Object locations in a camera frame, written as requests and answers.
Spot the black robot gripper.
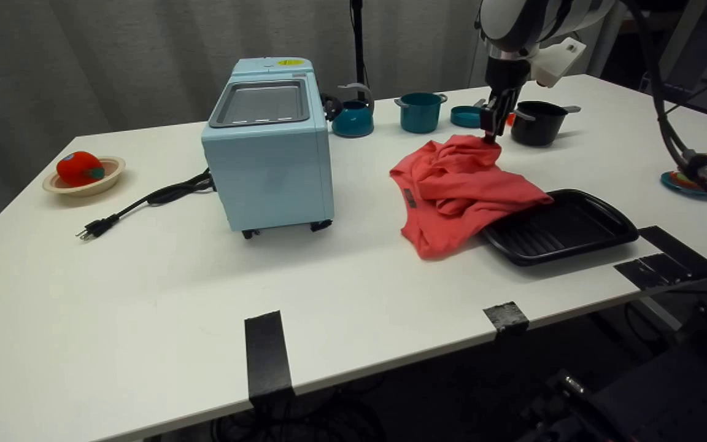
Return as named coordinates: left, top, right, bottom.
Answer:
left=478, top=49, right=530, bottom=142

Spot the coral red sweatshirt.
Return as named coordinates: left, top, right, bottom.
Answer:
left=390, top=135, right=552, bottom=260

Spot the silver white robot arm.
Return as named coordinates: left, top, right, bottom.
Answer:
left=478, top=0, right=616, bottom=140

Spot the black toy saucepan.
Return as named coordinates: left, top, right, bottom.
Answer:
left=510, top=102, right=580, bottom=147

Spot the teal toy pot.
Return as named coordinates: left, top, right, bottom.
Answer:
left=395, top=95, right=448, bottom=135

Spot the black grill tray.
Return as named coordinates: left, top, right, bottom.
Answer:
left=478, top=190, right=639, bottom=265

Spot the teal toy kettle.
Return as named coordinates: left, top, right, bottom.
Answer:
left=322, top=85, right=373, bottom=139

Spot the black tape strip middle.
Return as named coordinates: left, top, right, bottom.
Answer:
left=484, top=302, right=529, bottom=334

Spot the black tape strip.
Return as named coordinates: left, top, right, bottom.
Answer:
left=484, top=302, right=529, bottom=334
left=245, top=313, right=293, bottom=405

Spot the black tape patch right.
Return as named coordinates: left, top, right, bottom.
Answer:
left=616, top=227, right=707, bottom=291

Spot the light blue toaster oven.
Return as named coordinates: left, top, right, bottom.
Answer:
left=201, top=56, right=333, bottom=238

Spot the black tape strip left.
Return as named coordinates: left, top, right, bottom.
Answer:
left=245, top=313, right=293, bottom=405

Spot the red toy tomato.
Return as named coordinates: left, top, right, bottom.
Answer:
left=56, top=150, right=106, bottom=187

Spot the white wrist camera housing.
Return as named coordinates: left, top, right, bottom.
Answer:
left=530, top=37, right=586, bottom=86

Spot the black camera stand pole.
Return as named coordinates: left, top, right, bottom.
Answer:
left=349, top=0, right=365, bottom=85

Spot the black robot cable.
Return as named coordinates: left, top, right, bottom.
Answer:
left=622, top=0, right=707, bottom=265

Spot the black power cord with plug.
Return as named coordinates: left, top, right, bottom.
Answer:
left=77, top=167, right=219, bottom=243

